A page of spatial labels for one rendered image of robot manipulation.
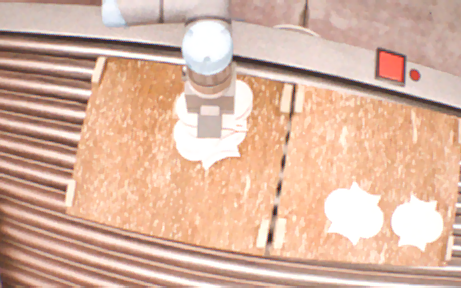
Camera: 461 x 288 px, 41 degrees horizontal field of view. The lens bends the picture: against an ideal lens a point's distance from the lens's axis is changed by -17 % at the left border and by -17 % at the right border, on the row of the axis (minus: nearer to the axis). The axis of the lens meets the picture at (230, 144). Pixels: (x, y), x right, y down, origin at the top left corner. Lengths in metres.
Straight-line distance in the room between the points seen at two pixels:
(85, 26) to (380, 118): 0.68
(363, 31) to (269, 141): 1.23
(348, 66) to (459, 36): 1.27
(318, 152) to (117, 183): 0.40
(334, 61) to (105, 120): 0.49
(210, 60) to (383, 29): 1.59
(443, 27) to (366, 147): 1.35
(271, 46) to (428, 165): 0.43
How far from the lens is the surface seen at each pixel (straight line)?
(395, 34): 2.61
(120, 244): 1.41
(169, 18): 1.15
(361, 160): 1.43
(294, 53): 1.51
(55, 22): 1.60
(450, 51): 2.67
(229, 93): 1.22
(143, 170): 1.41
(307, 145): 1.42
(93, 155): 1.44
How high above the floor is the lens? 2.30
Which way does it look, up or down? 75 degrees down
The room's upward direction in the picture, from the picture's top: 2 degrees counter-clockwise
